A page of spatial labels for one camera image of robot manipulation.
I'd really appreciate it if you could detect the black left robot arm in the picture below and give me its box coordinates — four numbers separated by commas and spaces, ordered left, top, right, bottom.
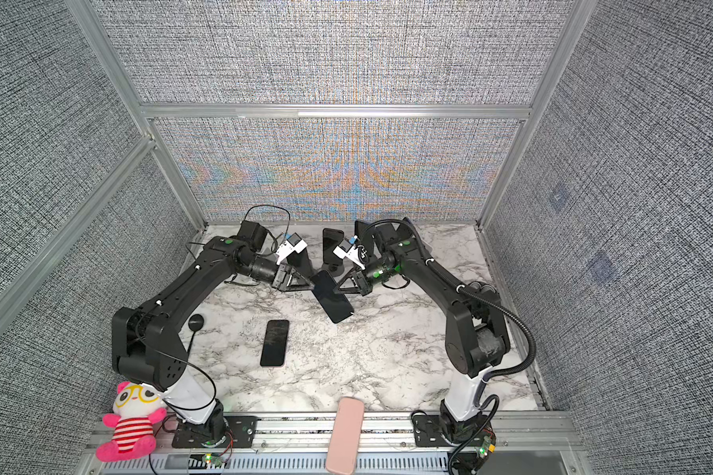
111, 221, 314, 447

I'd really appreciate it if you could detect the black phone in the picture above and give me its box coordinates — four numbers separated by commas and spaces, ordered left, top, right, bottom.
286, 249, 314, 277
311, 270, 355, 324
355, 220, 372, 253
322, 228, 345, 273

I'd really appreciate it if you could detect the dark blue flower bowl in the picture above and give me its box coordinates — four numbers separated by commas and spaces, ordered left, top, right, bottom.
469, 281, 498, 296

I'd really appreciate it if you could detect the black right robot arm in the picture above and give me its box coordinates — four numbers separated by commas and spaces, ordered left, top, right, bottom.
316, 218, 510, 445

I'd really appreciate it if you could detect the aluminium front rail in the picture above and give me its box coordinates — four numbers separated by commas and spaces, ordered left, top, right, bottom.
75, 411, 593, 474

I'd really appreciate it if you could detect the pink white plush toy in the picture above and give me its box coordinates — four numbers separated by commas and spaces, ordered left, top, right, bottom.
96, 381, 168, 463

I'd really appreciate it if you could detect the black phone on wooden stand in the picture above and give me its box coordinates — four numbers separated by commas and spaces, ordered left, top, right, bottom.
355, 220, 372, 253

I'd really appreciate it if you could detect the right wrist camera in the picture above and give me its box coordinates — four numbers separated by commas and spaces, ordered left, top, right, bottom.
333, 236, 366, 270

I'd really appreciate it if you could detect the phone with purple case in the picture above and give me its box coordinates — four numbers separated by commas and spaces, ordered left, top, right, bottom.
259, 320, 289, 367

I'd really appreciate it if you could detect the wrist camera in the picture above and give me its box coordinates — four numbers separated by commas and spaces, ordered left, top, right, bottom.
275, 233, 308, 265
333, 236, 366, 270

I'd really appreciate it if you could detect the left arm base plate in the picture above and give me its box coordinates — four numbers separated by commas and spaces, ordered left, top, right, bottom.
172, 415, 259, 449

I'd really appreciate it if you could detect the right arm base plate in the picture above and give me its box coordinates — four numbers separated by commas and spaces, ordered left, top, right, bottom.
412, 412, 495, 447

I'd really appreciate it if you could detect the black corrugated cable hose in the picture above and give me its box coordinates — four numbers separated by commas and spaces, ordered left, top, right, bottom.
456, 284, 538, 411

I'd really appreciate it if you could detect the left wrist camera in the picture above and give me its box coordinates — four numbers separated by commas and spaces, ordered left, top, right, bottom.
275, 233, 308, 265

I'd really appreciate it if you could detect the black spoon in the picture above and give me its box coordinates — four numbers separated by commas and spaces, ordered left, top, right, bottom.
177, 314, 205, 360

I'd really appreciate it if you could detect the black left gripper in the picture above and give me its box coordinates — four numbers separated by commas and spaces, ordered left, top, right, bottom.
240, 257, 316, 294

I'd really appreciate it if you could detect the pink phone on rail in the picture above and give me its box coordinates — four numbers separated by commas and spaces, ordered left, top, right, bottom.
325, 397, 364, 475

